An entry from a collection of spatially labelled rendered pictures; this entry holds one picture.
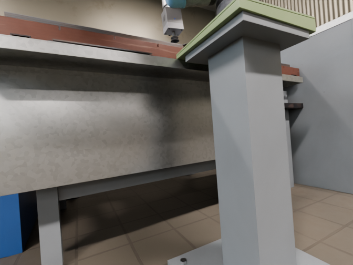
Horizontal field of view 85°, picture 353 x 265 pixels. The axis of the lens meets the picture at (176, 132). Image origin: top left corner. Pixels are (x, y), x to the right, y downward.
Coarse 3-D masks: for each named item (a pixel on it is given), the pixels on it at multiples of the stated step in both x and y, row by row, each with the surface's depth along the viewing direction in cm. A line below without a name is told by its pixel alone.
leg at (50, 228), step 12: (36, 192) 64; (48, 192) 65; (48, 204) 65; (48, 216) 65; (48, 228) 65; (60, 228) 68; (48, 240) 65; (60, 240) 66; (48, 252) 65; (60, 252) 66; (48, 264) 65; (60, 264) 66
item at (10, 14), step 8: (8, 16) 61; (16, 16) 62; (24, 16) 63; (56, 24) 68; (64, 24) 69; (72, 24) 70; (96, 32) 74; (104, 32) 76; (112, 32) 77; (144, 40) 84; (152, 40) 86; (160, 40) 88
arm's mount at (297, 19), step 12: (240, 0) 39; (252, 0) 40; (228, 12) 41; (252, 12) 40; (264, 12) 42; (276, 12) 44; (288, 12) 46; (216, 24) 45; (288, 24) 46; (300, 24) 48; (312, 24) 51; (204, 36) 49; (192, 48) 56
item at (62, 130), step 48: (0, 96) 53; (48, 96) 59; (96, 96) 65; (144, 96) 74; (192, 96) 85; (0, 144) 53; (48, 144) 58; (96, 144) 65; (144, 144) 73; (192, 144) 84; (0, 192) 52
